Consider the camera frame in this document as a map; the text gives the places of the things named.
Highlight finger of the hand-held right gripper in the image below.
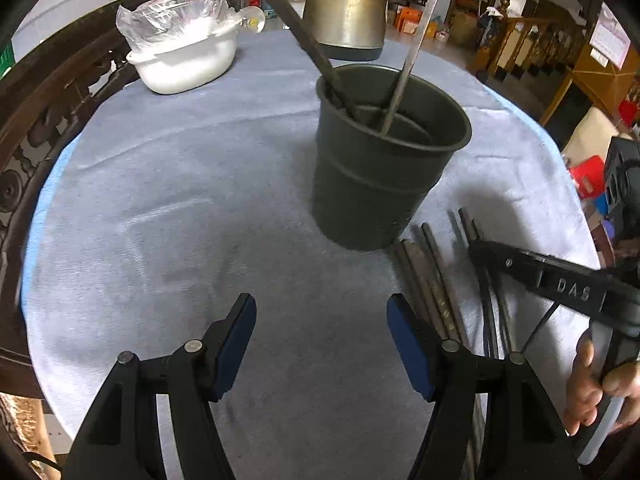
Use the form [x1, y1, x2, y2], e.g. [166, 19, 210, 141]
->
[467, 239, 609, 319]

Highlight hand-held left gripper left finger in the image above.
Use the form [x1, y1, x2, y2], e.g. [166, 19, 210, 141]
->
[62, 292, 257, 480]

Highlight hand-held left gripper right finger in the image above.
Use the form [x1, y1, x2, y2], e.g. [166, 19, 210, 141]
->
[386, 293, 583, 480]

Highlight set of dark chopsticks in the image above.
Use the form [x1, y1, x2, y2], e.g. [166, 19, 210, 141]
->
[392, 207, 516, 361]

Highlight silver metal chopstick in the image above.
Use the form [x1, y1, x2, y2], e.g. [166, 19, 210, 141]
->
[380, 0, 452, 136]

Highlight wide dark chopstick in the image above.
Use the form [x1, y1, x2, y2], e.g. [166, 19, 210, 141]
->
[227, 0, 362, 123]

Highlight person's right hand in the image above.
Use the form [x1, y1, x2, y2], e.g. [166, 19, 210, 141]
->
[564, 330, 640, 436]

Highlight red plastic stool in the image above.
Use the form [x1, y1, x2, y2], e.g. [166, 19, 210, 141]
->
[570, 155, 608, 201]

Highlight grey towel table cloth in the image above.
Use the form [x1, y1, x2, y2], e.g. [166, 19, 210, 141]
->
[24, 25, 603, 480]

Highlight wooden staircase railing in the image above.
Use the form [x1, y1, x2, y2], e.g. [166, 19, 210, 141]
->
[467, 0, 640, 126]

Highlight blue table cover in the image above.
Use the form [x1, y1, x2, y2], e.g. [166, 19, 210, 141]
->
[22, 135, 81, 361]

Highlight orange cardboard box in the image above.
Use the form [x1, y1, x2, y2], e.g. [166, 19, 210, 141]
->
[394, 6, 422, 36]

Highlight white ceramic bowl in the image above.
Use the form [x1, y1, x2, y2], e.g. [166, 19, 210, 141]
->
[125, 22, 239, 96]

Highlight carved dark wooden chair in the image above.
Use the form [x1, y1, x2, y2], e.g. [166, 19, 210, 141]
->
[0, 0, 146, 411]

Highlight brass electric kettle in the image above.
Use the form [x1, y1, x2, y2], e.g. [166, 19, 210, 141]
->
[302, 0, 388, 62]

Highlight clear plastic bag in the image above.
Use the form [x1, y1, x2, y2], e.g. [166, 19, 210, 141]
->
[116, 0, 246, 58]

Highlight wall calendar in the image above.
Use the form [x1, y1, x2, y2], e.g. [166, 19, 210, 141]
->
[589, 4, 632, 70]

